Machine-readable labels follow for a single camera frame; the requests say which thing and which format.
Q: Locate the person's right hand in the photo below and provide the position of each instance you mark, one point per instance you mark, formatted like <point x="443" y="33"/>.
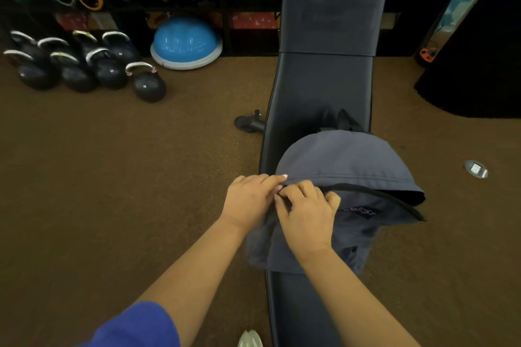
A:
<point x="307" y="224"/>

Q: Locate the person's left hand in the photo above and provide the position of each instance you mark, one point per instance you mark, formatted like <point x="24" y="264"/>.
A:
<point x="248" y="201"/>

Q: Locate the person's right thumb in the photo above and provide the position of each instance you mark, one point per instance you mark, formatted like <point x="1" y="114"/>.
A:
<point x="281" y="203"/>

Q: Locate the person's left thumb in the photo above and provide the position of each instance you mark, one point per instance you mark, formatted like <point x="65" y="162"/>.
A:
<point x="278" y="189"/>

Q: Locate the grey backpack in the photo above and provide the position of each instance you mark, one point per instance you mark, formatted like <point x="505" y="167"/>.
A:
<point x="350" y="163"/>

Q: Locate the person's right forearm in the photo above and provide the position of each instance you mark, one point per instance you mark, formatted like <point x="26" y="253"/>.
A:
<point x="350" y="302"/>

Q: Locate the person's left forearm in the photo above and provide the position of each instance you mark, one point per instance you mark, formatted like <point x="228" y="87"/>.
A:
<point x="195" y="277"/>

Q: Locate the black bench foot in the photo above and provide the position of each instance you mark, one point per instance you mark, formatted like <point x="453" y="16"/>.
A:
<point x="249" y="123"/>

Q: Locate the black padded weight bench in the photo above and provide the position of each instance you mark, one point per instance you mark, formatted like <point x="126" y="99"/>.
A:
<point x="325" y="86"/>

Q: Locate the white shoe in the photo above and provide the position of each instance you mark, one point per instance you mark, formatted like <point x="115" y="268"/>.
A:
<point x="250" y="339"/>

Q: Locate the blue balance dome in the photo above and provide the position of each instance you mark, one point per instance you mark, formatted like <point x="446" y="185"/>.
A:
<point x="185" y="39"/>

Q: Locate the blue shirt sleeve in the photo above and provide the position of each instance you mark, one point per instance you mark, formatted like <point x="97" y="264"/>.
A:
<point x="138" y="328"/>

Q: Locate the black storage shelf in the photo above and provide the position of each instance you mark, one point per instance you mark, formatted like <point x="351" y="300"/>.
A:
<point x="224" y="5"/>

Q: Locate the silver floor socket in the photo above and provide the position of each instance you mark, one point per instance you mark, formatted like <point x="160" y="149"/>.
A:
<point x="476" y="169"/>

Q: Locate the orange round clip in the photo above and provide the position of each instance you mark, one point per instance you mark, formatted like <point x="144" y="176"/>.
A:
<point x="427" y="54"/>

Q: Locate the group of black kettlebells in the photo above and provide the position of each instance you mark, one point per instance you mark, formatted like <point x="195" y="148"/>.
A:
<point x="81" y="66"/>

